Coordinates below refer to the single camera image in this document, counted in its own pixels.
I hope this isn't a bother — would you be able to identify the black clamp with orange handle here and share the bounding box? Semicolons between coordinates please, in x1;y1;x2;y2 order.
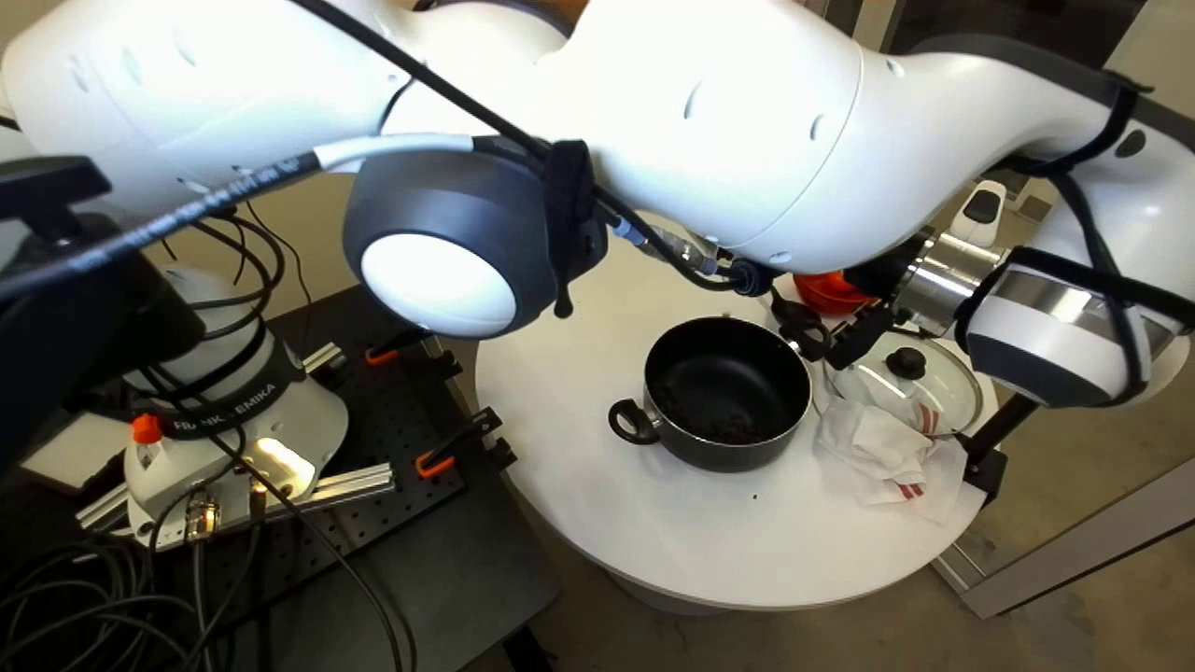
363;318;463;378
409;407;514;484

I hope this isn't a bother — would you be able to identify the black cart table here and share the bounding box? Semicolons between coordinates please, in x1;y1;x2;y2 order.
245;471;562;672

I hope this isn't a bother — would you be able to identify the black arm cable sleeve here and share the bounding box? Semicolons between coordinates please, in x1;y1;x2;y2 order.
0;127;489;310

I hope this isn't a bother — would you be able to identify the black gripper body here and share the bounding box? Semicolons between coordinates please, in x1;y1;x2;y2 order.
824;252;928;352

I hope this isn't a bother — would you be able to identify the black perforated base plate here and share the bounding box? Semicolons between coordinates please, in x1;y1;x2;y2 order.
72;284;520;591

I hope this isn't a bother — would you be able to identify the black foreground equipment box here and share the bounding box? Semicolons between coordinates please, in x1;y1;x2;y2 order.
0;153;208;476

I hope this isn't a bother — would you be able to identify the aluminium mounting rail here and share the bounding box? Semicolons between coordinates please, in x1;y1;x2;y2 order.
73;340;402;540

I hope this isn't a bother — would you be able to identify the red plastic bowl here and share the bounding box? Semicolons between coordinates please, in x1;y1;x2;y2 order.
793;269;875;318

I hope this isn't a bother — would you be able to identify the glass pot lid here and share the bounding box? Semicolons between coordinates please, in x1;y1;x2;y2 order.
855;327;986;444

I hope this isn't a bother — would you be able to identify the black cooking pot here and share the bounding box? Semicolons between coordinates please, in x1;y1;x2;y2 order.
606;312;815;476

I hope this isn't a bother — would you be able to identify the white cloth with red stripes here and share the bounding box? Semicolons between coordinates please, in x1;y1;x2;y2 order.
815;391;966;510

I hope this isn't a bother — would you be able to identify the black cable bundle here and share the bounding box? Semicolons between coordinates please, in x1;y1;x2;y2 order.
0;532;252;672

